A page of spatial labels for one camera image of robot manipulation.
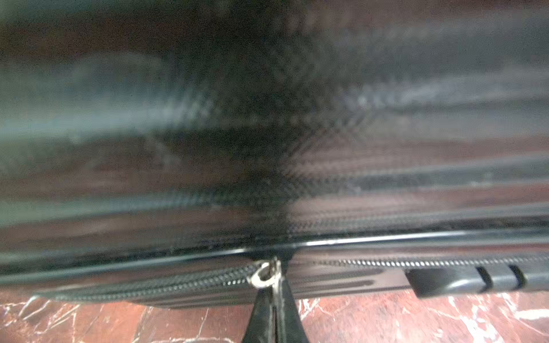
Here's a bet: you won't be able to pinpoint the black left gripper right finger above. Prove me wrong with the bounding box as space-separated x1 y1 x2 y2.
274 279 310 343

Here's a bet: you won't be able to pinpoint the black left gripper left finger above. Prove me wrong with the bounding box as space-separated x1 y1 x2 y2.
242 291 275 343

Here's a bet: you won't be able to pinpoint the black hard-shell suitcase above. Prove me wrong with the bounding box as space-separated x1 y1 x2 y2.
1 1 548 309

